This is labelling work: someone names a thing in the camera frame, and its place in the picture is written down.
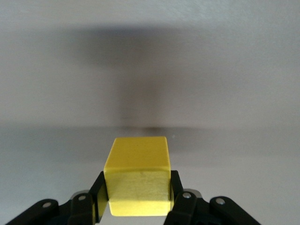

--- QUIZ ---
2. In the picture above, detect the brown table cover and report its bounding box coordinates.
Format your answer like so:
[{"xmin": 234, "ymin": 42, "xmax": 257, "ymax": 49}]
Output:
[{"xmin": 0, "ymin": 0, "xmax": 300, "ymax": 225}]

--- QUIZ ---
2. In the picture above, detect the yellow wooden block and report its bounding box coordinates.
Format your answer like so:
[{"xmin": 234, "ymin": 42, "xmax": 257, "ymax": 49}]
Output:
[{"xmin": 103, "ymin": 136, "xmax": 173, "ymax": 217}]

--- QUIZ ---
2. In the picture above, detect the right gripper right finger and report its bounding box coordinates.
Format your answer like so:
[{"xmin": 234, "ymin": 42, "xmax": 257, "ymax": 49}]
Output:
[{"xmin": 164, "ymin": 170, "xmax": 261, "ymax": 225}]

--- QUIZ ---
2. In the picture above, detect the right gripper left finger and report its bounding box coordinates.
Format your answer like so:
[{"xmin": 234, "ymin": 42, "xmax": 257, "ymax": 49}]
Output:
[{"xmin": 4, "ymin": 171, "xmax": 110, "ymax": 225}]

